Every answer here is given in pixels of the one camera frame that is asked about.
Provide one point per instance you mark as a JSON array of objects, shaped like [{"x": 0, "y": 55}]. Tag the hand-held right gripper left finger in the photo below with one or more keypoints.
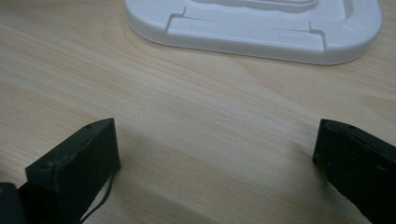
[{"x": 71, "y": 174}]

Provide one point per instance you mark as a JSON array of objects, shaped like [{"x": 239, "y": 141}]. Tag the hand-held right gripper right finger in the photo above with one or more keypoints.
[{"x": 361, "y": 168}]

